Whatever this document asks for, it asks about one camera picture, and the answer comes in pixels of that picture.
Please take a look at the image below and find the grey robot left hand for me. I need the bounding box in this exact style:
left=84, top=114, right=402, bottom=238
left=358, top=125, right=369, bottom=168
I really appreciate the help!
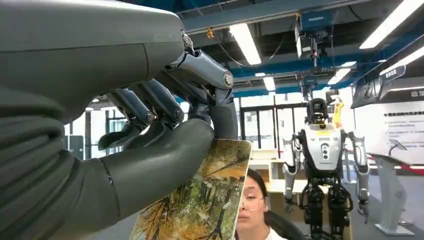
left=0, top=0, right=240, bottom=222

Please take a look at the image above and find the white black humanoid robot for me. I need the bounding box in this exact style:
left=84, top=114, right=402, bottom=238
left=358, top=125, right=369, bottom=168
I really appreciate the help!
left=281, top=97, right=372, bottom=240

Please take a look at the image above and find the white kiosk stand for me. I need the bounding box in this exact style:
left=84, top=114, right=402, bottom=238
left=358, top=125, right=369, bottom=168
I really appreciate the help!
left=366, top=138, right=424, bottom=237

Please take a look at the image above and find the white wall display board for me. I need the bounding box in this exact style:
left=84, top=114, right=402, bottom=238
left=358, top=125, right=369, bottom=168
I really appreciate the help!
left=351, top=99, right=424, bottom=167

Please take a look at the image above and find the printed landscape picture card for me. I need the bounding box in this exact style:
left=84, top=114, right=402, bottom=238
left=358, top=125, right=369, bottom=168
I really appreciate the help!
left=129, top=138, right=253, bottom=240

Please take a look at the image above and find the person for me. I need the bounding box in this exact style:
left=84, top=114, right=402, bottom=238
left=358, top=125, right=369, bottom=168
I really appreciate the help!
left=234, top=167, right=290, bottom=240

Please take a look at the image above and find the blue ceiling hoist box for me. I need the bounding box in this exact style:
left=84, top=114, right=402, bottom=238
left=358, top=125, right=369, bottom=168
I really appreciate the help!
left=294, top=9, right=336, bottom=61

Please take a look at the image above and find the black office chair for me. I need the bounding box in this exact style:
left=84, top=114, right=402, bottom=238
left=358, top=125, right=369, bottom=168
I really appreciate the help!
left=264, top=210, right=310, bottom=240

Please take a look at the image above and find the long ceiling light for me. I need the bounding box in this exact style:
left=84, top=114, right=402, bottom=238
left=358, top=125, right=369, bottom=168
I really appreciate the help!
left=378, top=45, right=424, bottom=77
left=228, top=22, right=263, bottom=66
left=359, top=0, right=424, bottom=51
left=262, top=76, right=277, bottom=92

